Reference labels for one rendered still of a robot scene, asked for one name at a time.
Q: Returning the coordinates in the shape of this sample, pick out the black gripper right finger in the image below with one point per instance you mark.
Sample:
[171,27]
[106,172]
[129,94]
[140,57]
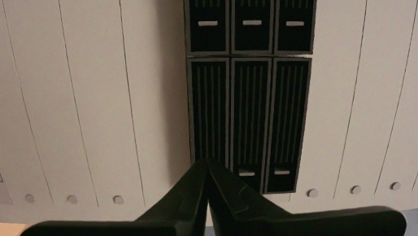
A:
[238,210]

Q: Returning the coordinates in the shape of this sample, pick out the white equipment rack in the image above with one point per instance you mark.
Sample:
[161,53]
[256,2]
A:
[94,108]

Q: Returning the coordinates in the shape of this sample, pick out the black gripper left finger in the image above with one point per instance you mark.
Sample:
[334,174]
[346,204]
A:
[186,202]

